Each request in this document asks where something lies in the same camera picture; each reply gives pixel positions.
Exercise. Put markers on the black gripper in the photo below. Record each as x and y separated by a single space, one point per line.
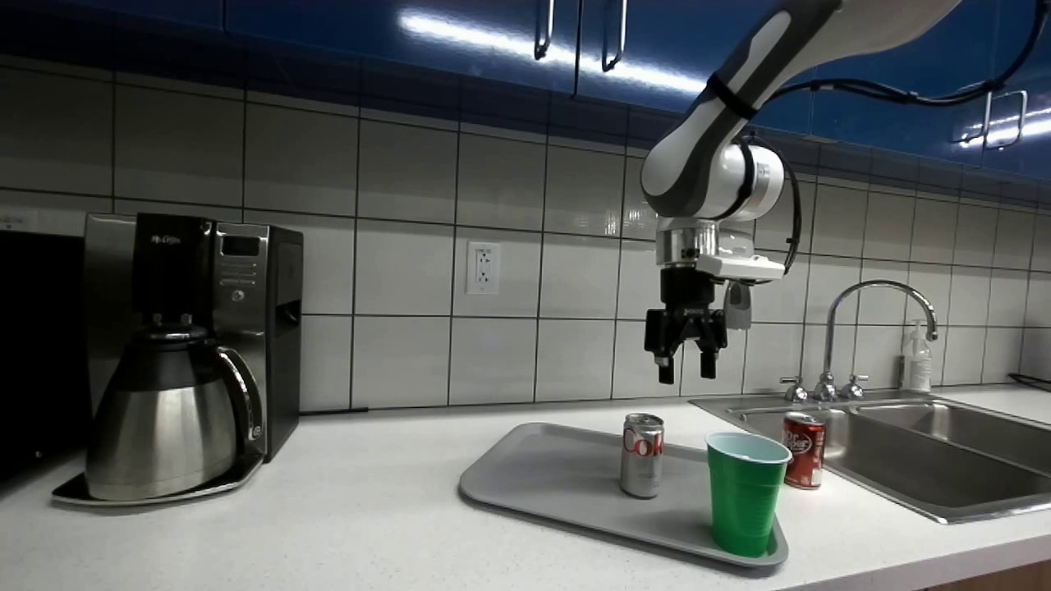
683 311

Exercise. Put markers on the silver diet soda can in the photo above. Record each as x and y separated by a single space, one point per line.
641 448

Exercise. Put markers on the red soda can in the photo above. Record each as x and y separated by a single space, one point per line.
806 442

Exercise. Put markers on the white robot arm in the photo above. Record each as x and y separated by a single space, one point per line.
704 175

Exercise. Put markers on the grey plastic tray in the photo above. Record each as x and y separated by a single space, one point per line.
570 478

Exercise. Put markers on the green plastic cup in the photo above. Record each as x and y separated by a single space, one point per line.
746 473

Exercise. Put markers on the clear soap bottle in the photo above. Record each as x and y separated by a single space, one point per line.
915 366

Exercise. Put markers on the stainless steel double sink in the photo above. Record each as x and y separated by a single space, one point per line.
938 456

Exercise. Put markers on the blue upper cabinets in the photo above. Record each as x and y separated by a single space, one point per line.
967 94

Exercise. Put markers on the steel coffee carafe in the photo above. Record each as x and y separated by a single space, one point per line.
175 413

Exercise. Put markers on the black coffee maker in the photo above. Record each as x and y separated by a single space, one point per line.
233 281

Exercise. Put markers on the black microwave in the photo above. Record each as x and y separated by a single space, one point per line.
45 377

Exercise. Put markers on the white wall soap dispenser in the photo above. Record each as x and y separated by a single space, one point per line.
737 302

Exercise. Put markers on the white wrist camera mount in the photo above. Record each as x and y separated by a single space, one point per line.
714 250

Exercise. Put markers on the white wall outlet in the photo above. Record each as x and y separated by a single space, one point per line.
480 267

